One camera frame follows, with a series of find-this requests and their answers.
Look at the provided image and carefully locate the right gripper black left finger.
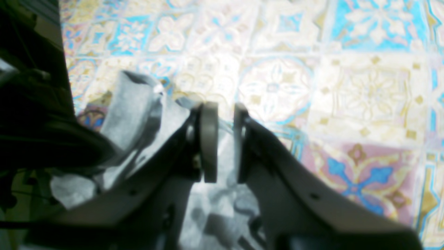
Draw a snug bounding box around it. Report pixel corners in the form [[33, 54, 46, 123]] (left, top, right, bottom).
[[24, 102, 219, 250]]

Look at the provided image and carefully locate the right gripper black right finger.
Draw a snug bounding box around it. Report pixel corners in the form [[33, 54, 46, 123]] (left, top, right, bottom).
[[233, 103, 422, 250]]

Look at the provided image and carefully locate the grey T-shirt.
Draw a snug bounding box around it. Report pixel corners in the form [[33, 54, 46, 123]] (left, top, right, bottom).
[[50, 71, 264, 250]]

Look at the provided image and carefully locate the colourful patterned tablecloth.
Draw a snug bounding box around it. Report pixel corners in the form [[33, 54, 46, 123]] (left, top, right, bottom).
[[60, 0, 443, 250]]

